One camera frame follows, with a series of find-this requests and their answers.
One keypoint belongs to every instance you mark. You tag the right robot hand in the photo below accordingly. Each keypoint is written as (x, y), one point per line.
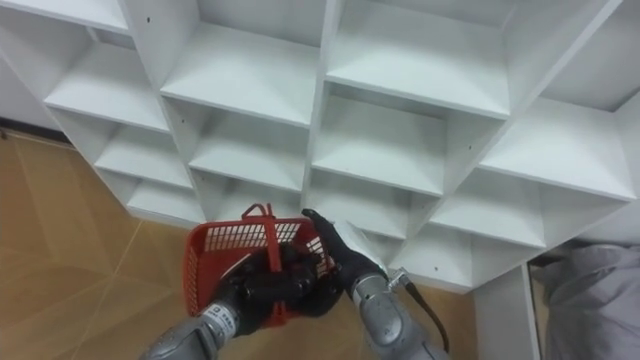
(345, 250)

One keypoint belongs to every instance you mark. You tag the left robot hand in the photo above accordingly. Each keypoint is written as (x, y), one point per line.
(270, 292)

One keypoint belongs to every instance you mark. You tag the red plastic basket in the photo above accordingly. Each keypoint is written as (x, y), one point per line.
(210, 260)

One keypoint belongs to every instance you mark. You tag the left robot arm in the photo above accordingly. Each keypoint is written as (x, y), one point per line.
(192, 335)

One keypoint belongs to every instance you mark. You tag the white cubby shelf unit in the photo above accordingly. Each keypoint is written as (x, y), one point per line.
(380, 145)

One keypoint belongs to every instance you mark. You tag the grey bed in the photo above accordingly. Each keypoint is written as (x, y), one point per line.
(590, 300)

